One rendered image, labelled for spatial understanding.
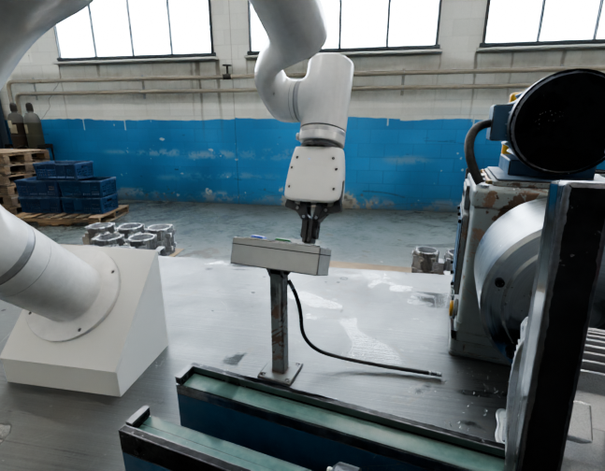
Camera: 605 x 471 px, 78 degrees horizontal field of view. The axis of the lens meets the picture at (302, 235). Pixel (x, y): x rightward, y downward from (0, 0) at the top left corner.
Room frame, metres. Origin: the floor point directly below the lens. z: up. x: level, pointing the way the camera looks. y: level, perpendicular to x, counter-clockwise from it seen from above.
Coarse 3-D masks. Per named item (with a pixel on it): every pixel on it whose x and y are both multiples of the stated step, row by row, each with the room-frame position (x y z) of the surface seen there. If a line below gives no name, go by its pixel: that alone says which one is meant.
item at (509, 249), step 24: (504, 216) 0.61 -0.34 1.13; (528, 216) 0.53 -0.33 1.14; (504, 240) 0.51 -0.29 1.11; (528, 240) 0.46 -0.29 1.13; (480, 264) 0.55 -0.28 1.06; (504, 264) 0.47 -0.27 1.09; (528, 264) 0.46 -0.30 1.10; (480, 288) 0.50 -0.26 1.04; (504, 288) 0.47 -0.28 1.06; (528, 288) 0.45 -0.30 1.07; (600, 288) 0.43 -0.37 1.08; (480, 312) 0.48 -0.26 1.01; (504, 312) 0.46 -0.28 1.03; (600, 312) 0.42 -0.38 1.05; (504, 336) 0.46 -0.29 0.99; (504, 360) 0.47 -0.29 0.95
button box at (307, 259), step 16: (240, 240) 0.65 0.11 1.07; (256, 240) 0.64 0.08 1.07; (272, 240) 0.63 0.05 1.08; (240, 256) 0.63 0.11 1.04; (256, 256) 0.62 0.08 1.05; (272, 256) 0.61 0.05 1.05; (288, 256) 0.60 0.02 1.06; (304, 256) 0.60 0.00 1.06; (320, 256) 0.59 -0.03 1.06; (304, 272) 0.59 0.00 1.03; (320, 272) 0.59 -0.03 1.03
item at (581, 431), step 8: (576, 408) 0.21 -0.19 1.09; (584, 408) 0.21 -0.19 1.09; (576, 416) 0.21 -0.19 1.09; (584, 416) 0.20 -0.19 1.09; (504, 424) 0.33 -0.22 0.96; (576, 424) 0.20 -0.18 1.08; (584, 424) 0.20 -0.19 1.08; (504, 432) 0.33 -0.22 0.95; (576, 432) 0.20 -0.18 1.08; (584, 432) 0.20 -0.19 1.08; (592, 432) 0.20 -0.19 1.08; (504, 440) 0.32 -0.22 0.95; (576, 440) 0.20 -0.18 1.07; (584, 440) 0.20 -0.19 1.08; (592, 440) 0.19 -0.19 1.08
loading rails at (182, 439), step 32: (192, 384) 0.45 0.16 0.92; (224, 384) 0.45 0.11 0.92; (256, 384) 0.44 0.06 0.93; (192, 416) 0.44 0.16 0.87; (224, 416) 0.42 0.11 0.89; (256, 416) 0.40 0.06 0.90; (288, 416) 0.39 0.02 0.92; (320, 416) 0.39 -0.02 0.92; (352, 416) 0.39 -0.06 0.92; (384, 416) 0.38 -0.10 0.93; (128, 448) 0.35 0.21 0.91; (160, 448) 0.33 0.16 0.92; (192, 448) 0.34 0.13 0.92; (224, 448) 0.34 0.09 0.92; (256, 448) 0.40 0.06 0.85; (288, 448) 0.39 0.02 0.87; (320, 448) 0.37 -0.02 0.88; (352, 448) 0.36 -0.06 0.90; (384, 448) 0.34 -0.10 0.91; (416, 448) 0.34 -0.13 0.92; (448, 448) 0.34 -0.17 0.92; (480, 448) 0.34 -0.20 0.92
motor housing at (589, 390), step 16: (592, 336) 0.27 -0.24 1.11; (592, 352) 0.25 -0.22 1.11; (512, 368) 0.34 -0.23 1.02; (592, 368) 0.24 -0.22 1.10; (512, 384) 0.34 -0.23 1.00; (592, 384) 0.23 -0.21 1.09; (512, 400) 0.34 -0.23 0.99; (576, 400) 0.23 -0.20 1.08; (592, 400) 0.22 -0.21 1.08; (592, 416) 0.22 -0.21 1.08; (576, 448) 0.20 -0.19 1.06; (592, 448) 0.20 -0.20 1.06; (576, 464) 0.20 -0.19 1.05; (592, 464) 0.20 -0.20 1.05
